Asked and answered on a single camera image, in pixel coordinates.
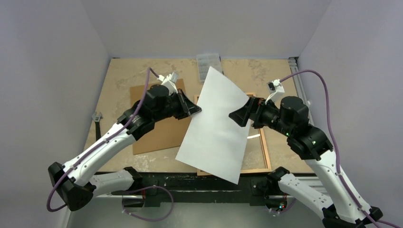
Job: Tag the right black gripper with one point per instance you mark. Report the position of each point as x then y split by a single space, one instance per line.
255 111

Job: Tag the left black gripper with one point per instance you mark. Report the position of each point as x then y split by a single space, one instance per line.
187 108

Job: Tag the brown frame backing board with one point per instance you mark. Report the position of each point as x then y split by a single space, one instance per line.
167 133

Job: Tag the landscape photo print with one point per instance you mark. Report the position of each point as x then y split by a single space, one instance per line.
214 143

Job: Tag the wooden picture frame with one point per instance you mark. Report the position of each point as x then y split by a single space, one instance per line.
256 157

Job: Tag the clear plastic organizer box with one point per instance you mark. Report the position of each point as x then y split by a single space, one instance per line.
205 61

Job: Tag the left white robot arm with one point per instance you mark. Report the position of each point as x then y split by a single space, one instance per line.
76 181

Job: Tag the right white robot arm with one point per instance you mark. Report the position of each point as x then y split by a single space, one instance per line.
341 206

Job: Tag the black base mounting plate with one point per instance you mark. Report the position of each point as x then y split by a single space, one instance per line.
252 189

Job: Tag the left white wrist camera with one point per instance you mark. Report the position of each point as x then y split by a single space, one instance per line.
169 81

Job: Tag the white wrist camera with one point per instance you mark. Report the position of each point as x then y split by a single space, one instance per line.
276 91
169 81

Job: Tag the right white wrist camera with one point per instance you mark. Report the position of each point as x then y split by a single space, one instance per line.
276 91

